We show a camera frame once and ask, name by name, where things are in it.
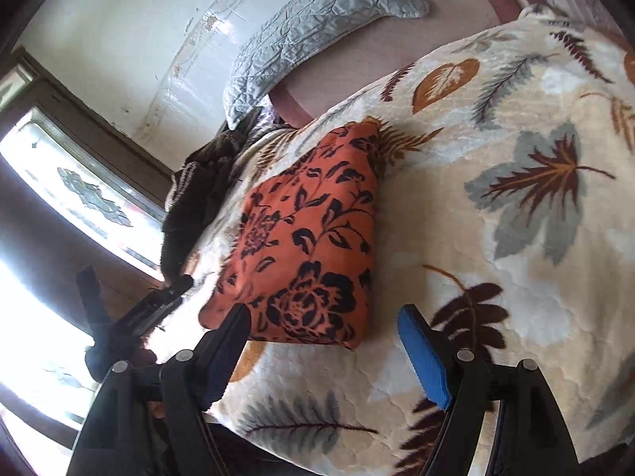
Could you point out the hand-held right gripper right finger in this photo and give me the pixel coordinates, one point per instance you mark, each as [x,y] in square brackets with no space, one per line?
[426,357]

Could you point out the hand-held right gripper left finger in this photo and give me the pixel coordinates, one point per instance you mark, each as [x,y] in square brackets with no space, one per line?
[214,374]

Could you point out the window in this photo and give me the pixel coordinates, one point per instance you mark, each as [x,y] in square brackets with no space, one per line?
[64,178]

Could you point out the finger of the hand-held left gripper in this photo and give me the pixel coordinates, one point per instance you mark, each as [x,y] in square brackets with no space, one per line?
[179,283]

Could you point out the pink bed sheet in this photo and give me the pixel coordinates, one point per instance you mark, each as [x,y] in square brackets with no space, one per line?
[397,54]

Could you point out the leaf printed fleece blanket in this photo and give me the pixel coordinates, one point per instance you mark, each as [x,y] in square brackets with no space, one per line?
[496,208]

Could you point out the orange black floral garment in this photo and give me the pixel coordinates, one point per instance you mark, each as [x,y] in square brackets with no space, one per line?
[307,238]

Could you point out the grey quilted pillow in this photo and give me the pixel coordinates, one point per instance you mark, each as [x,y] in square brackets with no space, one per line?
[317,34]

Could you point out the brown fuzzy blanket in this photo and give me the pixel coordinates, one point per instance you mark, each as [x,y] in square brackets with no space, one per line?
[198,198]

